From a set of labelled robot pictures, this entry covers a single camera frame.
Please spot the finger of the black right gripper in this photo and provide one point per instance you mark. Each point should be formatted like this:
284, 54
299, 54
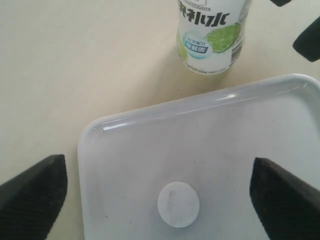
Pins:
280, 3
307, 43

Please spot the clear Gatorade drink bottle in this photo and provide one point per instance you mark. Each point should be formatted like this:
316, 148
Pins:
211, 33

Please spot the white bottle cap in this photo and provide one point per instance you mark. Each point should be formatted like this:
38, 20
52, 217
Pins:
178, 204

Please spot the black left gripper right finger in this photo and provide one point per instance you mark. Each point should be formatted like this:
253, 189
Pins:
287, 207

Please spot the white rectangular plastic tray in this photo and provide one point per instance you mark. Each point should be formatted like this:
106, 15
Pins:
208, 141

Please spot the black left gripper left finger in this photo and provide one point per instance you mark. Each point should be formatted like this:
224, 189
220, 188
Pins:
31, 201

